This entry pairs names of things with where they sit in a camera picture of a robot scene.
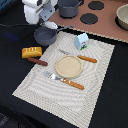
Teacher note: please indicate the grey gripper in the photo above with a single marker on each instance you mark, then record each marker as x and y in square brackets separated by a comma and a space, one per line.
[47, 11]

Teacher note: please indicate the small white bottle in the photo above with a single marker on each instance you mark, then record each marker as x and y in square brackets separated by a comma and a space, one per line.
[50, 25]

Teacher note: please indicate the light blue milk carton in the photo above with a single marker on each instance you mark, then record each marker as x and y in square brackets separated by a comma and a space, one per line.
[81, 41]

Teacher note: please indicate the yellow toy bread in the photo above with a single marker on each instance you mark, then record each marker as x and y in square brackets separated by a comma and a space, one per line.
[31, 52]

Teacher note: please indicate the red-brown sausage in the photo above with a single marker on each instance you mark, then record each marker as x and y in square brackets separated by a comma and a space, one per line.
[38, 61]

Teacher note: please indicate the grey frying pan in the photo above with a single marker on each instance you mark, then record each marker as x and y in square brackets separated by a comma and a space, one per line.
[45, 36]

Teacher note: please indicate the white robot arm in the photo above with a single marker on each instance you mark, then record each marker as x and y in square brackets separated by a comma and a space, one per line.
[36, 10]

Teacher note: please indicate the dark grey cooking pot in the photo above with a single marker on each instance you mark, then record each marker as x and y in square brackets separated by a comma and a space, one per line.
[68, 8]

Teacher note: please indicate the black burner disc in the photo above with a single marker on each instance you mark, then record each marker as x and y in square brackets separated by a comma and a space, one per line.
[89, 18]
[96, 5]

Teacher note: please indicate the round wooden plate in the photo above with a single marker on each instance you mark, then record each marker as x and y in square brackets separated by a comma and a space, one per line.
[69, 66]

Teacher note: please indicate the beige bowl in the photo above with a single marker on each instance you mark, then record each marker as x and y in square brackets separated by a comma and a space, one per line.
[122, 16]

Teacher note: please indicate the beige woven placemat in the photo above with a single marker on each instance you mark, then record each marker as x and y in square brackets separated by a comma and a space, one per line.
[69, 103]

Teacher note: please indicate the knife with orange handle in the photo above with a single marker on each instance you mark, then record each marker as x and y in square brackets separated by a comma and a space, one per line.
[79, 56]

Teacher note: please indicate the fork with orange handle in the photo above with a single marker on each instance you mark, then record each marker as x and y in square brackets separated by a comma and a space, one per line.
[66, 81]

